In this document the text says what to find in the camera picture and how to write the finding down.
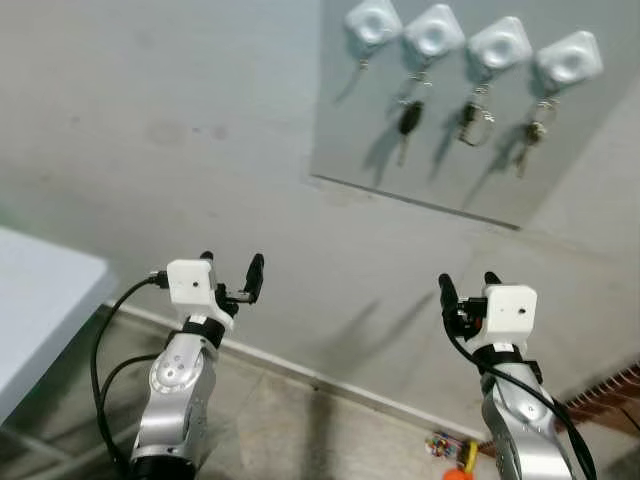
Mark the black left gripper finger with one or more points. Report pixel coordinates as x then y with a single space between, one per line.
207 257
255 277

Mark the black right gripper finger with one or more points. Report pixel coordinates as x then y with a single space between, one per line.
449 292
492 279

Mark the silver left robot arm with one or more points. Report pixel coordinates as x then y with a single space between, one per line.
175 392

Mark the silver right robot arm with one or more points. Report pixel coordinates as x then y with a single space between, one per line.
525 420

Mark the small colourful toy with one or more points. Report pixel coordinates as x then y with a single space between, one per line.
438 445

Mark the small metal key bunch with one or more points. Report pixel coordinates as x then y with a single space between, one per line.
535 132

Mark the red brick-pattern mat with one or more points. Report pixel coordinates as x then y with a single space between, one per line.
605 392

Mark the white plastic table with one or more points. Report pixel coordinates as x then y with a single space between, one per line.
40 300

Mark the black-headed key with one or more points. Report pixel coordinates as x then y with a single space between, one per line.
409 121

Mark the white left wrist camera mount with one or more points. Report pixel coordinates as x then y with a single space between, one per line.
190 283

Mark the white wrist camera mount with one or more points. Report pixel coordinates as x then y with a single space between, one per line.
510 312
190 283

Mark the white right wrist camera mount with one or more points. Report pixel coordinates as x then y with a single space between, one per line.
510 312

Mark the grey wall board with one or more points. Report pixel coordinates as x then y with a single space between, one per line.
580 150

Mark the white square wall hook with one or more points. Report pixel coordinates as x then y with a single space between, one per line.
434 33
373 22
569 60
499 45

